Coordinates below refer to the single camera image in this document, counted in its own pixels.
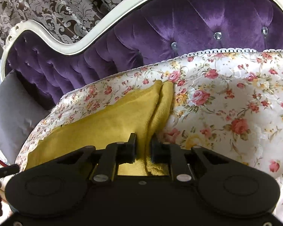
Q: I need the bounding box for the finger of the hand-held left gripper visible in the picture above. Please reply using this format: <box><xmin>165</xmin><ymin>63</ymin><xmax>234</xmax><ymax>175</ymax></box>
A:
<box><xmin>0</xmin><ymin>165</ymin><xmax>20</xmax><ymax>177</ymax></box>

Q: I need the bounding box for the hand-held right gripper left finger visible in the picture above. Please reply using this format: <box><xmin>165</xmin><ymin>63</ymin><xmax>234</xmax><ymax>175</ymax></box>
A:
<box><xmin>51</xmin><ymin>133</ymin><xmax>137</xmax><ymax>185</ymax></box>

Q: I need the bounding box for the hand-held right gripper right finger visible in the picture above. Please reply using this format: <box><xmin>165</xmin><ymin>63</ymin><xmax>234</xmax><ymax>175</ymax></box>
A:
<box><xmin>151</xmin><ymin>138</ymin><xmax>229</xmax><ymax>185</ymax></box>

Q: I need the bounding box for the mustard yellow knit garment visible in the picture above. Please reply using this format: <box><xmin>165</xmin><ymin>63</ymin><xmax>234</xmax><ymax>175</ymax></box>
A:
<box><xmin>26</xmin><ymin>79</ymin><xmax>174</xmax><ymax>177</ymax></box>

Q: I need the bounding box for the grey pillow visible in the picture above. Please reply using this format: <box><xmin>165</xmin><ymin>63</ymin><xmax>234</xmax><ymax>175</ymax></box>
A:
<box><xmin>0</xmin><ymin>69</ymin><xmax>52</xmax><ymax>165</ymax></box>

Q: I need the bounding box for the floral bedspread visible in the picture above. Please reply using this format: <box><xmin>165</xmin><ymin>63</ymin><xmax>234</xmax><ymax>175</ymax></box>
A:
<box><xmin>14</xmin><ymin>48</ymin><xmax>283</xmax><ymax>224</ymax></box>

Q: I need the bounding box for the damask patterned curtain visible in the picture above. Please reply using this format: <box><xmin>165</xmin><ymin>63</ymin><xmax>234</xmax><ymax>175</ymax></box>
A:
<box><xmin>0</xmin><ymin>0</ymin><xmax>154</xmax><ymax>50</ymax></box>

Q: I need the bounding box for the purple tufted headboard white frame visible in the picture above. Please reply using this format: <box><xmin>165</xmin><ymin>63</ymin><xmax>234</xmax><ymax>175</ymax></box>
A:
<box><xmin>0</xmin><ymin>0</ymin><xmax>283</xmax><ymax>106</ymax></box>

